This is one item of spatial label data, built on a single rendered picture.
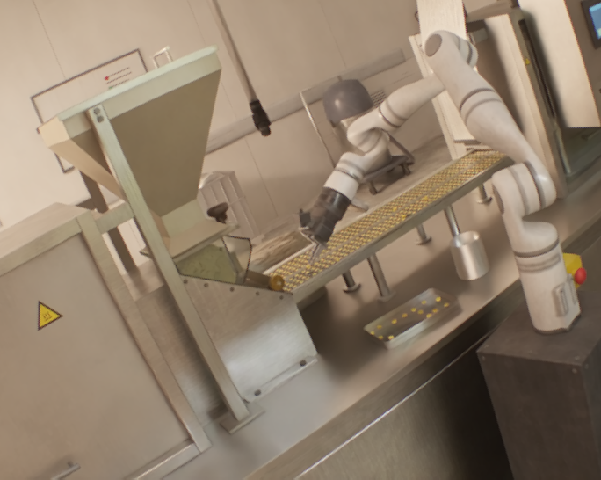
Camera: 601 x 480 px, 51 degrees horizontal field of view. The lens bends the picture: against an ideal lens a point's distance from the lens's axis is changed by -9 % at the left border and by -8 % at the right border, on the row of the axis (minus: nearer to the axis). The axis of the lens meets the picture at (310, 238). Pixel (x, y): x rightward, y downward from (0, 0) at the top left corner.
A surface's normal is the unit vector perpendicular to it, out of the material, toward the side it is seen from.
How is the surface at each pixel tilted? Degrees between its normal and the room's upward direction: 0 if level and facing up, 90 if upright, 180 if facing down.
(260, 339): 90
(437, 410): 90
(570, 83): 90
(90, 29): 90
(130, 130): 114
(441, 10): 71
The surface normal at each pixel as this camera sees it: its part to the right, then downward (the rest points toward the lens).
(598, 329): -0.37, -0.88
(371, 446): 0.50, 0.08
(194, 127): 0.60, 0.44
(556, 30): -0.79, 0.46
